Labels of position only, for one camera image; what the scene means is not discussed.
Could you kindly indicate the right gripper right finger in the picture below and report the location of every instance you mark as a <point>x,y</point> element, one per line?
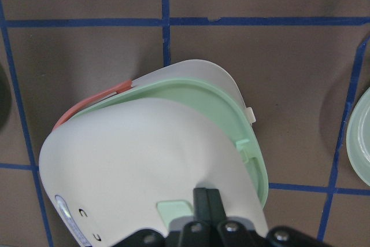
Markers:
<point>228,230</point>

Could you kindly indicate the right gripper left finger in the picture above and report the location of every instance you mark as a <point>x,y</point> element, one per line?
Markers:
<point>198,231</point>

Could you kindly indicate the left green plate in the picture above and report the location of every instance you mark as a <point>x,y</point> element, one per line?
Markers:
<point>357,138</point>

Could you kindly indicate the green plate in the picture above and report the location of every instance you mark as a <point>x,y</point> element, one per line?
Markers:
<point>6,98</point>
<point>357,138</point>

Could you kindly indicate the right green plate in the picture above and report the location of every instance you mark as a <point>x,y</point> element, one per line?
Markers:
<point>6,98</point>

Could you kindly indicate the white rice cooker orange handle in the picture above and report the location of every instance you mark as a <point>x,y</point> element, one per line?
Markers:
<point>130,157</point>

